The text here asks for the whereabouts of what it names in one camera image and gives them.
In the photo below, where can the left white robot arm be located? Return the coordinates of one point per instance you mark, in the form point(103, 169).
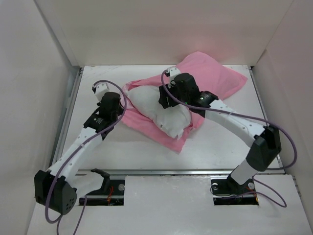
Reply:
point(56, 187)

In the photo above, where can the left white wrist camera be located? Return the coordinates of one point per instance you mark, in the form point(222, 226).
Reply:
point(100, 89)

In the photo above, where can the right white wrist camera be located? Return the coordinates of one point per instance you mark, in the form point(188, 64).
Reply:
point(172, 72)

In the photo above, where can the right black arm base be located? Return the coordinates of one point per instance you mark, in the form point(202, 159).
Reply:
point(228, 187)

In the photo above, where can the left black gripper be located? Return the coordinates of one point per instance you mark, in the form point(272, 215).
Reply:
point(120, 110)

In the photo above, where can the white pillow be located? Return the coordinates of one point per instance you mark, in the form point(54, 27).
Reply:
point(172, 121)

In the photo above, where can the pink pillowcase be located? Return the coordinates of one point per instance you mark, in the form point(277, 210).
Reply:
point(209, 75)

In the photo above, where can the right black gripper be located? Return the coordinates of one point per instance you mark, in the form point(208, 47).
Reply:
point(164, 101)

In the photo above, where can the front aluminium rail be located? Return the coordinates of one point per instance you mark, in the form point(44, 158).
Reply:
point(151, 172)

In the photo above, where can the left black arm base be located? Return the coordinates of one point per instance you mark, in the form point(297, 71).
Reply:
point(107, 187)

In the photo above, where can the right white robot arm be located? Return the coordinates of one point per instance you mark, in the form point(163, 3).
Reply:
point(263, 141)

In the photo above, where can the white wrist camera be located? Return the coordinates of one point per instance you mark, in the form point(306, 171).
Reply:
point(172, 72)
point(100, 89)

